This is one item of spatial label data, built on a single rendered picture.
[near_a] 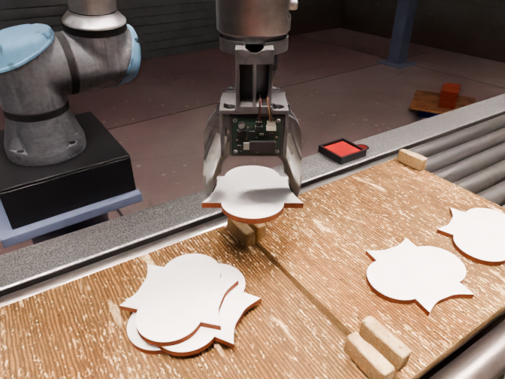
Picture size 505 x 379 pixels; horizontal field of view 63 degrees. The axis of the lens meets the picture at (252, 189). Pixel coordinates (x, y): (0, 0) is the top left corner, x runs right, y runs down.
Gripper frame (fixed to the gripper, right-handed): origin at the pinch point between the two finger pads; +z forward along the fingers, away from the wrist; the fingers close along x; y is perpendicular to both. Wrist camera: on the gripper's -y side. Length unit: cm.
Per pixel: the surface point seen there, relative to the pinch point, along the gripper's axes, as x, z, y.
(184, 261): -9.2, 8.9, 4.2
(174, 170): -50, 105, -193
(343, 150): 20.6, 11.8, -35.8
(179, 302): -8.9, 8.9, 11.5
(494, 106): 71, 13, -66
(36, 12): -221, 41, -415
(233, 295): -2.4, 9.7, 9.6
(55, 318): -24.3, 11.5, 11.6
